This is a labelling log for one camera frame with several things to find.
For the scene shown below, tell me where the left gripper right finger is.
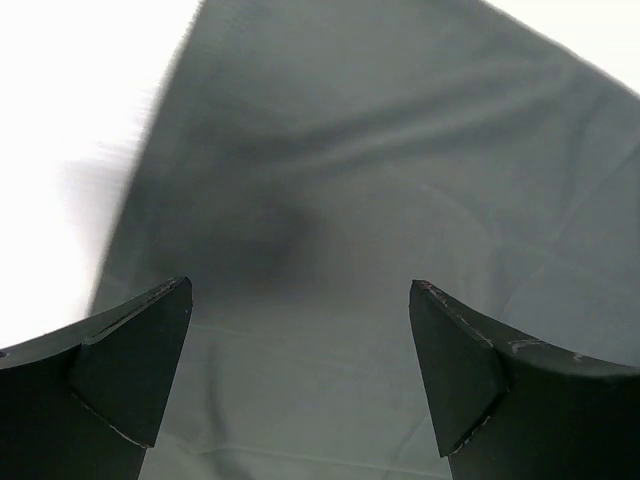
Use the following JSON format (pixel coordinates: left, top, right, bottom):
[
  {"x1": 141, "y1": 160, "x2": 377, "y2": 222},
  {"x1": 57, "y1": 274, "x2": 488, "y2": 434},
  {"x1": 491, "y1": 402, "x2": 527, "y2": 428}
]
[{"x1": 409, "y1": 280, "x2": 639, "y2": 480}]

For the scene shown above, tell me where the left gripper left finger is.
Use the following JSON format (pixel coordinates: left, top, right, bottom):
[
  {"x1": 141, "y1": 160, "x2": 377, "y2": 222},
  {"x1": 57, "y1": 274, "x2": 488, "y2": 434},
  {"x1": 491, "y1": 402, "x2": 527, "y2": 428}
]
[{"x1": 1, "y1": 277, "x2": 192, "y2": 480}]

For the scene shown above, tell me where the dark grey t shirt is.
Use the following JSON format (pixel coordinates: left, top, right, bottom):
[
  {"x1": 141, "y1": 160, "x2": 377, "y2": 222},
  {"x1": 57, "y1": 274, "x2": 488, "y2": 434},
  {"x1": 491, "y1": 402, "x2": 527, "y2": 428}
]
[{"x1": 94, "y1": 1, "x2": 639, "y2": 479}]

